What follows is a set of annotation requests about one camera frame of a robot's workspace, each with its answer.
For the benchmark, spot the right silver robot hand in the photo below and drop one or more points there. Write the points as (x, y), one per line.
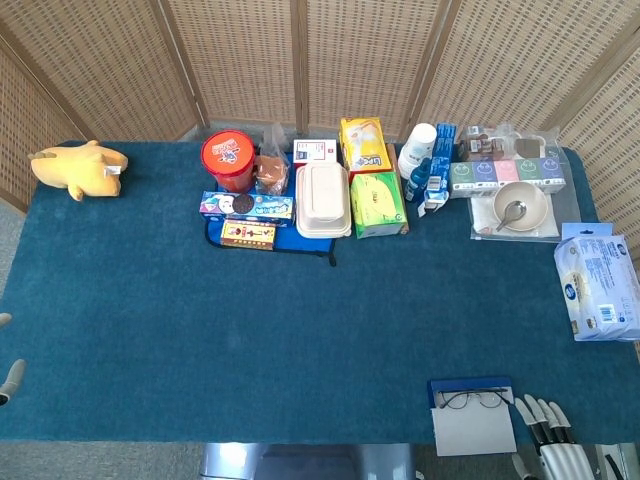
(565, 462)

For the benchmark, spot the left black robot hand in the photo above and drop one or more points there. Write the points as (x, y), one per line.
(17, 372)

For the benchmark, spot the blue folding glasses case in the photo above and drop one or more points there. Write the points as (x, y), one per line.
(475, 432)

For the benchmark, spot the wire-frame eyeglasses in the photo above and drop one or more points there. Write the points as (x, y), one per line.
(455, 400)

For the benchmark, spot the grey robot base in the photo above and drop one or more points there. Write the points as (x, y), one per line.
(310, 462)

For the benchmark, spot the blue table carpet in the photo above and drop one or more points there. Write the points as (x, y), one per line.
(150, 300)

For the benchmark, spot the large white wipes pack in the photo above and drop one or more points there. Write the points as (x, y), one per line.
(595, 285)

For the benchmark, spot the yellow plush toy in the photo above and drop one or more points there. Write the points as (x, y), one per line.
(85, 172)

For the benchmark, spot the metal spoon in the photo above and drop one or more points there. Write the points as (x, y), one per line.
(515, 209)

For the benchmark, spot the clear zip bag white cloth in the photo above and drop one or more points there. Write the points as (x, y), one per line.
(482, 215)

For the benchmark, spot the beige bowl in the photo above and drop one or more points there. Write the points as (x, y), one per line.
(530, 200)

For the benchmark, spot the small yellow red box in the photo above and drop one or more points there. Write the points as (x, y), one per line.
(247, 235)

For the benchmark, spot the blue cookie box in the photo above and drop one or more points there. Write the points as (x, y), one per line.
(270, 207)

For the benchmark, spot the red snack tub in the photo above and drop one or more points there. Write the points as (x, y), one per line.
(227, 155)

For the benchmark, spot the clear package brown pad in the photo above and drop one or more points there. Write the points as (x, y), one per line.
(530, 147)

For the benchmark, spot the blue spray bottle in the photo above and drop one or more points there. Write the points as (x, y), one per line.
(417, 177)

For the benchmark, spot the clear bag of pastries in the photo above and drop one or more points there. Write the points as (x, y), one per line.
(272, 175)

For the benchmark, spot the rattan folding screen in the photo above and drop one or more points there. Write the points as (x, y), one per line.
(100, 60)

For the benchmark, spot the green tissue pack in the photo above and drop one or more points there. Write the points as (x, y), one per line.
(375, 200)

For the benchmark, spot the clear bag brown sweets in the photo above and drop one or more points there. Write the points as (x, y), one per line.
(480, 147)

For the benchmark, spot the blue white carton box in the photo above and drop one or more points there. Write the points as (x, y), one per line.
(442, 150)

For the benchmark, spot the stack of white paper cups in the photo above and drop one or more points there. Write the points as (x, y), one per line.
(420, 142)

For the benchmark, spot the beige clamshell food container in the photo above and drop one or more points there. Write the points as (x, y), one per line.
(322, 195)

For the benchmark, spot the small white red box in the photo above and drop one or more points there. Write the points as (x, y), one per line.
(315, 150)

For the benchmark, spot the yellow snack box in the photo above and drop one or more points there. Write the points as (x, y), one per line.
(365, 145)

